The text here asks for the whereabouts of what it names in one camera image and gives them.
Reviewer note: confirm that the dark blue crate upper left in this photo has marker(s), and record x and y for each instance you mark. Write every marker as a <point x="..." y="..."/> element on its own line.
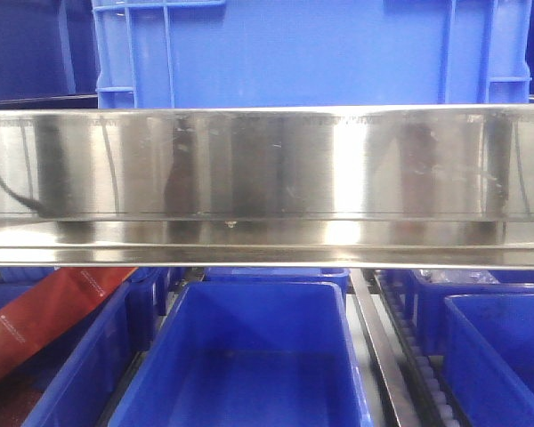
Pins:
<point x="47" y="49"/>

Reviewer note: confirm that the blue bin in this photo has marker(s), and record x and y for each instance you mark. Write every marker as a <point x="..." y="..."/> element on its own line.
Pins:
<point x="422" y="294"/>
<point x="337" y="276"/>
<point x="243" y="354"/>
<point x="489" y="359"/>
<point x="70" y="381"/>

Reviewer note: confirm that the large blue crate upper shelf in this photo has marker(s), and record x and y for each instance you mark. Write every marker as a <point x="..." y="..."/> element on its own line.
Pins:
<point x="223" y="54"/>

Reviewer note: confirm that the red foil package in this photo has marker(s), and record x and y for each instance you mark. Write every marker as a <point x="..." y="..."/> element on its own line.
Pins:
<point x="51" y="307"/>

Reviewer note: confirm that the roller track strip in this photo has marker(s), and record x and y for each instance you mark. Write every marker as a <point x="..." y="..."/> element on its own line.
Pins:
<point x="430" y="395"/>

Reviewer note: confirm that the blue bin centre rear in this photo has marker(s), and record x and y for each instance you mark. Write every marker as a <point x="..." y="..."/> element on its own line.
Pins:
<point x="337" y="276"/>

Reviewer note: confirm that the stainless steel shelf beam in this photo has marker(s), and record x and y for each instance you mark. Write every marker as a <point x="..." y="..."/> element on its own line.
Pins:
<point x="369" y="186"/>

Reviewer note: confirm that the blue bin left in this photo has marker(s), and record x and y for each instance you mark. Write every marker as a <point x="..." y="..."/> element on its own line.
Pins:
<point x="70" y="381"/>

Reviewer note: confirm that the blue bin right rear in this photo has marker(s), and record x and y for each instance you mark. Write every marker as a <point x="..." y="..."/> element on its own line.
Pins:
<point x="422" y="294"/>

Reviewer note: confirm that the metal divider rail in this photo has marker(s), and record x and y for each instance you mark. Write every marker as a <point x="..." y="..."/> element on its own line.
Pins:
<point x="399" y="409"/>

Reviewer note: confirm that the blue bin right front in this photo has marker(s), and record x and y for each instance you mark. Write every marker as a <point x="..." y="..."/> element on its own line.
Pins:
<point x="489" y="359"/>

